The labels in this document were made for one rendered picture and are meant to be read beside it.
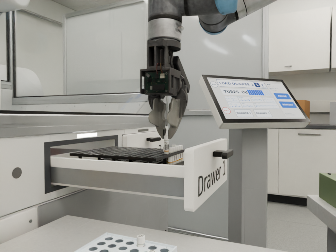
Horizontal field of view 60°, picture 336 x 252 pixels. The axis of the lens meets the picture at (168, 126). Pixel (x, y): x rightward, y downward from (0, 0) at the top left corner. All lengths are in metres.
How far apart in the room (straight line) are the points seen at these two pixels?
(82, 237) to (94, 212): 0.26
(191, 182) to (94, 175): 0.22
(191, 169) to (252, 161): 1.05
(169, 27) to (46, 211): 0.48
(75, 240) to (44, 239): 0.06
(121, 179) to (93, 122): 0.27
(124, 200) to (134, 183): 0.40
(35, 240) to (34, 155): 0.17
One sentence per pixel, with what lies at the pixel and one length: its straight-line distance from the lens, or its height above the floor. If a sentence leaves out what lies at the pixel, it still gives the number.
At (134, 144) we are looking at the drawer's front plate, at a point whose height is 0.89.
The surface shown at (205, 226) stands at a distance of 2.51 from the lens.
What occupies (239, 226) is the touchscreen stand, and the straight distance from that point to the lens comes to 1.61.
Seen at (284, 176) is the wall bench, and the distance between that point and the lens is 3.56.
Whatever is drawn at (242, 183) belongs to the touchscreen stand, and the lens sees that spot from 1.53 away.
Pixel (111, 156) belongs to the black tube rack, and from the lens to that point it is 0.65.
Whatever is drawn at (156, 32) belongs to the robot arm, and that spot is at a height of 1.16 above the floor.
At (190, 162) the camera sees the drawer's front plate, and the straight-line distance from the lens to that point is 0.51.
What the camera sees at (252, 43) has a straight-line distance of 2.32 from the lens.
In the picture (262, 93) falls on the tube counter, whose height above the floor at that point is 1.11.
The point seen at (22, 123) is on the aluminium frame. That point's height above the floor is 0.97.
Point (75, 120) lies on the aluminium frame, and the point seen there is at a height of 0.98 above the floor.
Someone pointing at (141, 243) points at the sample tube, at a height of 0.80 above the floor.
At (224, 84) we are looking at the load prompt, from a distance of 1.50.
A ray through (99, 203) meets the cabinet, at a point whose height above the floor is 0.74.
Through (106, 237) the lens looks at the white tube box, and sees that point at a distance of 0.50.
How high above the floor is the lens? 0.98
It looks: 2 degrees down
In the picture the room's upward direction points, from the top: straight up
